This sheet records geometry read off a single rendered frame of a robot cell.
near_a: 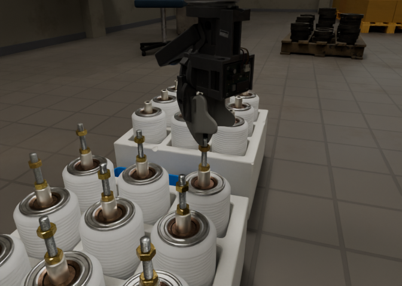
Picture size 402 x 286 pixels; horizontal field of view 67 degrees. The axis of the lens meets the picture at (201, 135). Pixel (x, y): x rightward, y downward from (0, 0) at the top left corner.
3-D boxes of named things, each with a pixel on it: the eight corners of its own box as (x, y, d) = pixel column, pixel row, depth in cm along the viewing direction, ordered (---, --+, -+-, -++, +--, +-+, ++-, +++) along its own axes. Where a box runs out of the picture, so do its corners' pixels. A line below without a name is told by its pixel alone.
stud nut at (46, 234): (51, 239, 33) (49, 233, 32) (35, 240, 33) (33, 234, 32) (58, 227, 35) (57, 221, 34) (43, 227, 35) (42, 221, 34)
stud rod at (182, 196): (178, 221, 43) (176, 176, 40) (182, 216, 44) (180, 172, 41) (184, 223, 43) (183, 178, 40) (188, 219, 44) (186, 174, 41)
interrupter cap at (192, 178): (188, 200, 50) (188, 197, 50) (179, 176, 57) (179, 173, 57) (231, 193, 52) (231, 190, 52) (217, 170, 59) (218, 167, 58)
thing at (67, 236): (33, 310, 52) (4, 227, 44) (42, 266, 60) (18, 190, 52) (93, 294, 54) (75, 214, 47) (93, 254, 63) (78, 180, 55)
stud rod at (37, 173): (39, 196, 49) (27, 155, 45) (41, 192, 49) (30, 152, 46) (45, 196, 49) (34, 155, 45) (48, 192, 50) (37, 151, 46)
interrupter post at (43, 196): (36, 209, 48) (31, 192, 47) (39, 200, 50) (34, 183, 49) (52, 206, 49) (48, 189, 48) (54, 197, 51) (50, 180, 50)
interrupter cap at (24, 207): (14, 223, 45) (13, 219, 45) (24, 194, 52) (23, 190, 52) (69, 213, 48) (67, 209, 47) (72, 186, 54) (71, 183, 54)
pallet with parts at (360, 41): (359, 42, 368) (367, 6, 351) (363, 60, 275) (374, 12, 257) (293, 39, 397) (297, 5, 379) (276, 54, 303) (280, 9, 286)
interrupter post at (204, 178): (199, 189, 53) (199, 173, 52) (195, 182, 55) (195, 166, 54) (212, 187, 54) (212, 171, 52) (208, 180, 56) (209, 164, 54)
